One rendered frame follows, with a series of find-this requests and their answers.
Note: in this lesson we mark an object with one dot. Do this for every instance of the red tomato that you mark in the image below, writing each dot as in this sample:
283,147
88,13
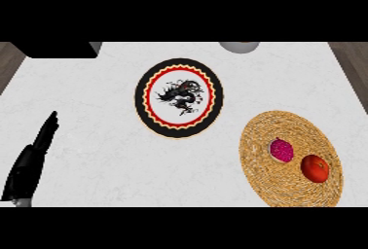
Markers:
314,168

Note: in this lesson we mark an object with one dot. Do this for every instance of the black box appliance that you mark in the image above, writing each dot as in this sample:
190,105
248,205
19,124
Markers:
57,49

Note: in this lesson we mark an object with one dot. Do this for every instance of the black rimmed dragon plate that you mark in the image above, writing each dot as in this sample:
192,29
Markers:
178,98

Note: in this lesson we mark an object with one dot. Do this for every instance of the round woven straw placemat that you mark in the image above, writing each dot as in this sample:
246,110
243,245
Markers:
289,159

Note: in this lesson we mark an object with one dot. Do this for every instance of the grey round bowl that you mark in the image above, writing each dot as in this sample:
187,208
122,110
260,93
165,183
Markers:
238,46

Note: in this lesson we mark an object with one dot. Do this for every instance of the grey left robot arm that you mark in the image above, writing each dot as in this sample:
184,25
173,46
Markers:
22,203

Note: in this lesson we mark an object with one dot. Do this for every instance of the pink frosted cupcake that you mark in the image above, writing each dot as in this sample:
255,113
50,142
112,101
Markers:
280,150

